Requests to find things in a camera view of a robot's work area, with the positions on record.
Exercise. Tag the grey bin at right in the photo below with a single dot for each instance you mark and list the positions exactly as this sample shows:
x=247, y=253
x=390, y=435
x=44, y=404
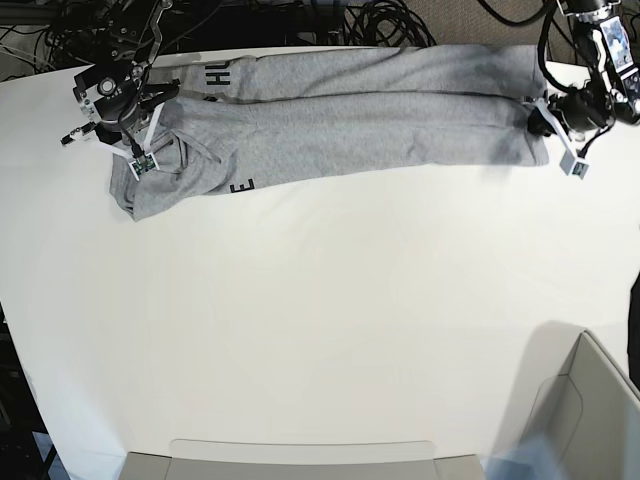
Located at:
x=584, y=423

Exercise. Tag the white camera mount gripper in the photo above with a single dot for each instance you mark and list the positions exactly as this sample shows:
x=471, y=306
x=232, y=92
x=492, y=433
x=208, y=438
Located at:
x=571, y=163
x=134, y=148

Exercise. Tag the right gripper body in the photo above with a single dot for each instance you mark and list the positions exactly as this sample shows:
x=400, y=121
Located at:
x=127, y=109

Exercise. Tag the grey T-shirt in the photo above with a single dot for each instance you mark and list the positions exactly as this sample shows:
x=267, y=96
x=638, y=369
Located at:
x=256, y=122

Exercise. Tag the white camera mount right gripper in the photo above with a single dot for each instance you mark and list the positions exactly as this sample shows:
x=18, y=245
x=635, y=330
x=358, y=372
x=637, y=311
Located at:
x=134, y=148

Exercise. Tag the grey tray at bottom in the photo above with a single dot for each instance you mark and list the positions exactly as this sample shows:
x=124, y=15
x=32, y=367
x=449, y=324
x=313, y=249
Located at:
x=199, y=459

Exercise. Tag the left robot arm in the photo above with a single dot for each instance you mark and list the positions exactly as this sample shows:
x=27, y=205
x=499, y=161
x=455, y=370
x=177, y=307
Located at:
x=612, y=92

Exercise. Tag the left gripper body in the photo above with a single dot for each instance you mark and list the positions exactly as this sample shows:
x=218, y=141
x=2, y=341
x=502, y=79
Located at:
x=581, y=111

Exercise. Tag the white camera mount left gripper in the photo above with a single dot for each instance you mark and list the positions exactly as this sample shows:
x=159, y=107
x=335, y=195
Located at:
x=571, y=163

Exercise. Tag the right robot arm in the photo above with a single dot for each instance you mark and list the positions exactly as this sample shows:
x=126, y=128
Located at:
x=131, y=45

